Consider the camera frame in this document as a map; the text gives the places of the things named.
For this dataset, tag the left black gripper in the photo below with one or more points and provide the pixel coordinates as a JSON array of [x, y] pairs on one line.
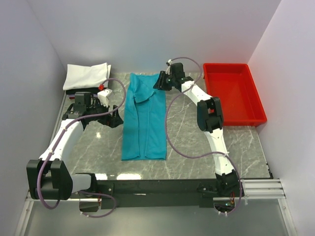
[[113, 121]]

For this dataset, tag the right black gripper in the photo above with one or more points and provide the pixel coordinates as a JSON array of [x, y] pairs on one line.
[[160, 84]]

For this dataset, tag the teal t shirt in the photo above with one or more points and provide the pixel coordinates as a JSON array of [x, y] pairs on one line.
[[144, 135]]

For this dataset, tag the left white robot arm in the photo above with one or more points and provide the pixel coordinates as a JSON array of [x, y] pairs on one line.
[[48, 176]]

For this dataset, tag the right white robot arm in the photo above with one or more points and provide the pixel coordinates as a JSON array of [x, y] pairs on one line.
[[209, 120]]

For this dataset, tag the black folded t shirt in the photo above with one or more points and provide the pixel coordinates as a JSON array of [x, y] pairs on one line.
[[71, 92]]

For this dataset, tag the white folded t shirt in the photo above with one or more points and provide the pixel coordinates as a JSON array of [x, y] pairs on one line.
[[83, 77]]

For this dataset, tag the red plastic bin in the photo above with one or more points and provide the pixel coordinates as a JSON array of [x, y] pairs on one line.
[[234, 85]]

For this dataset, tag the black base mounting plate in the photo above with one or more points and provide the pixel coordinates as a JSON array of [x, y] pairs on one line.
[[157, 193]]

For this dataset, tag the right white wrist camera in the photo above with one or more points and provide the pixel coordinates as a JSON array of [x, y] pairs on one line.
[[168, 63]]

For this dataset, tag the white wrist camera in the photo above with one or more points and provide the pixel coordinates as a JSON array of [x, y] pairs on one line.
[[103, 95], [168, 63]]

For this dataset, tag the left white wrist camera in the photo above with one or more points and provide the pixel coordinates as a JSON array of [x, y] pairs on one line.
[[103, 95]]

